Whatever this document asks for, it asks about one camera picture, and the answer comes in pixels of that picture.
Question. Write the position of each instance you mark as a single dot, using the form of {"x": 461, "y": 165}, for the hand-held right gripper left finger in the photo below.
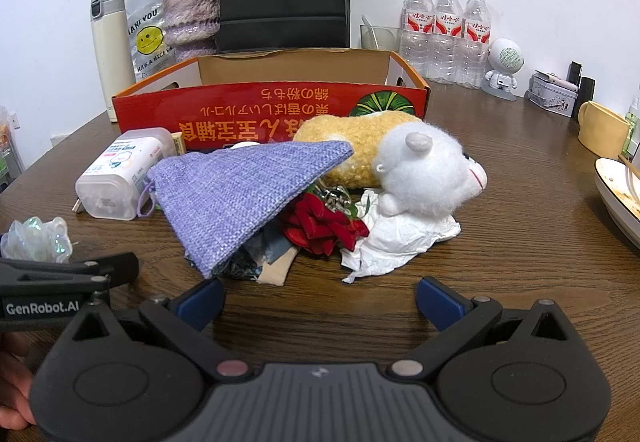
{"x": 202, "y": 303}

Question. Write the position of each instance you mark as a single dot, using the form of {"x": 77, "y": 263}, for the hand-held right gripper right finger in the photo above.
{"x": 440, "y": 304}

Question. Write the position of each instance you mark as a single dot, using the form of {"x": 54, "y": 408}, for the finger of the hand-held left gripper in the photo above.
{"x": 117, "y": 268}

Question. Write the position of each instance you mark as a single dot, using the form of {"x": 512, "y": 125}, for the iridescent clear scrunchie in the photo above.
{"x": 35, "y": 237}

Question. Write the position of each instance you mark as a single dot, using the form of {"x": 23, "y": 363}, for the white plastic container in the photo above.
{"x": 115, "y": 172}

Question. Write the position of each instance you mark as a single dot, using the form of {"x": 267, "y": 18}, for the white and tan plush toy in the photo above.
{"x": 425, "y": 172}

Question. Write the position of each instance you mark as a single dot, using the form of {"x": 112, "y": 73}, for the white oval case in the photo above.
{"x": 245, "y": 145}

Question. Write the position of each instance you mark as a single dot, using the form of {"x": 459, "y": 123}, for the red printed cardboard box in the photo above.
{"x": 320, "y": 108}

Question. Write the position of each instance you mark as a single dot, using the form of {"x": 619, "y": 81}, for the wooden desktop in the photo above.
{"x": 525, "y": 222}

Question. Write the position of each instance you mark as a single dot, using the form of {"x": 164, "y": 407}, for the person's left hand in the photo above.
{"x": 15, "y": 387}

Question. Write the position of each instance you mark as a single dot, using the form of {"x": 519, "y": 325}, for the dark patterned cloth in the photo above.
{"x": 250, "y": 259}

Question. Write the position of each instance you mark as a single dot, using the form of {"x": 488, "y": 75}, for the crumpled white tissue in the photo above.
{"x": 395, "y": 242}

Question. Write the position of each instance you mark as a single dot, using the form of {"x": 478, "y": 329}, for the beige cloth piece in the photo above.
{"x": 277, "y": 269}

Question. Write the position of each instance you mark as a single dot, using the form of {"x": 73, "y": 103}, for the small beige packet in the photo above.
{"x": 177, "y": 143}

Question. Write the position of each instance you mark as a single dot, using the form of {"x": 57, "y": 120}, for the storage rack with toiletries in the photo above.
{"x": 7, "y": 147}

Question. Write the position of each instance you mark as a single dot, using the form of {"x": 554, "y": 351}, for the white bowl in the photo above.
{"x": 617, "y": 207}

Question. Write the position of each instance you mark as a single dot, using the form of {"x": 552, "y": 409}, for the cream thermos bottle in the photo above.
{"x": 112, "y": 57}

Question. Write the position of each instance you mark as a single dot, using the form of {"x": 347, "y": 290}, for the clear smiley plastic bag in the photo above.
{"x": 149, "y": 42}

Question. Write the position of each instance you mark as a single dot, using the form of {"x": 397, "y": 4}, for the white printed tin box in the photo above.
{"x": 550, "y": 100}

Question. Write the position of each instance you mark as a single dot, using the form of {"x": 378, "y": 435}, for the wooden chopsticks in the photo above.
{"x": 631, "y": 170}

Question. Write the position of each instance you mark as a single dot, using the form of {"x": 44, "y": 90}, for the yellow mug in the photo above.
{"x": 602, "y": 130}

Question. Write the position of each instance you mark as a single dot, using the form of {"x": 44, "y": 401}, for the black box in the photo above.
{"x": 586, "y": 95}

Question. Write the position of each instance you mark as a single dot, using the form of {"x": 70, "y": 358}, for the white robot figure speaker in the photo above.
{"x": 505, "y": 57}

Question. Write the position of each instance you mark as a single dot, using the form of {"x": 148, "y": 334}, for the purple textured vase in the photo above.
{"x": 190, "y": 12}

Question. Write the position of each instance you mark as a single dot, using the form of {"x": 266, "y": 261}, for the glass cup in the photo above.
{"x": 380, "y": 38}

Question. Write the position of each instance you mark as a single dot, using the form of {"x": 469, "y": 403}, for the clear plastic water bottle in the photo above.
{"x": 446, "y": 27}
{"x": 417, "y": 22}
{"x": 474, "y": 32}

